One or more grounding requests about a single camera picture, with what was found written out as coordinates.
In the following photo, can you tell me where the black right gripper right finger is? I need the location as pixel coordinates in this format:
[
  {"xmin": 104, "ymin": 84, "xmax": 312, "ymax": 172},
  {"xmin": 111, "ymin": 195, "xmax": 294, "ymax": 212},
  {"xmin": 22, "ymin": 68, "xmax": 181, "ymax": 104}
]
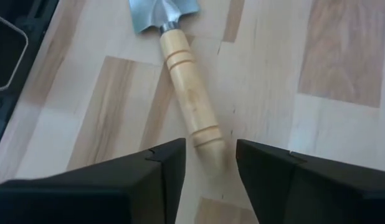
[{"xmin": 235, "ymin": 138, "xmax": 385, "ymax": 224}]

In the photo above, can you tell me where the black rounded-corner panel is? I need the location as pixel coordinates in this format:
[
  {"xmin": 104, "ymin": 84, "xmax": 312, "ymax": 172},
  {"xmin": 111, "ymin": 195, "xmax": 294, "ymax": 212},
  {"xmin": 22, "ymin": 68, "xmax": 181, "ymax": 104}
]
[{"xmin": 0, "ymin": 12, "xmax": 29, "ymax": 91}]

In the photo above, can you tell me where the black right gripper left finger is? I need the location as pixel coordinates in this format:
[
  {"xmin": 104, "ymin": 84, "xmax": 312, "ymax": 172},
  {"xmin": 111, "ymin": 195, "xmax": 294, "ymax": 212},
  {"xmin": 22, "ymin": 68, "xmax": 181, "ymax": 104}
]
[{"xmin": 0, "ymin": 138, "xmax": 187, "ymax": 224}]

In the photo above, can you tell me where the wide steel trowel wooden handle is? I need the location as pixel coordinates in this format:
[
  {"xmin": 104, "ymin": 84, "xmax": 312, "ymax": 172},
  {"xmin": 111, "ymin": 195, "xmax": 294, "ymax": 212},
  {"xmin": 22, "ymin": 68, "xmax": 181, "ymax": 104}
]
[{"xmin": 128, "ymin": 0, "xmax": 227, "ymax": 175}]

